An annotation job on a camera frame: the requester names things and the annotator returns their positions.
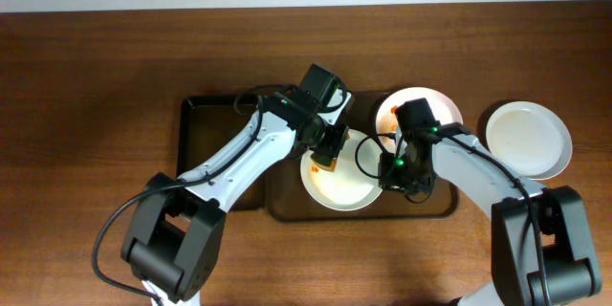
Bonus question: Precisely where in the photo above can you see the white plate ketchup back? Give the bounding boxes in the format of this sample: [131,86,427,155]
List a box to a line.
[374,87,463,153]

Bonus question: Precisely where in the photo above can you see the small black water tray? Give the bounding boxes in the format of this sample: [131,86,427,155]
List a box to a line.
[175,94,267,212]

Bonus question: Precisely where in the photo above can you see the yellow green sponge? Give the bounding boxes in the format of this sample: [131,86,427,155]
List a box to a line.
[311,152,337,172]

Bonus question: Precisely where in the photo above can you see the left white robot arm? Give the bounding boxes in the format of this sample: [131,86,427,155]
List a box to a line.
[120,65,352,305]

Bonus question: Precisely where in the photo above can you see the large brown serving tray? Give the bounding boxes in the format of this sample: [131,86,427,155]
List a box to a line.
[264,90,460,223]

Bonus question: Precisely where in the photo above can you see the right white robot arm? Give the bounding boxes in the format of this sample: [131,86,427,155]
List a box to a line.
[378,98,603,306]

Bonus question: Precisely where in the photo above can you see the white plate ketchup front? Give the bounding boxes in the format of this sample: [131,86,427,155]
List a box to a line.
[300,129,383,211]

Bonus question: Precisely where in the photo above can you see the white plate ketchup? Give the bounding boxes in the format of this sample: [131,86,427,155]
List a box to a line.
[300,129,383,211]
[374,87,463,153]
[485,101,573,180]

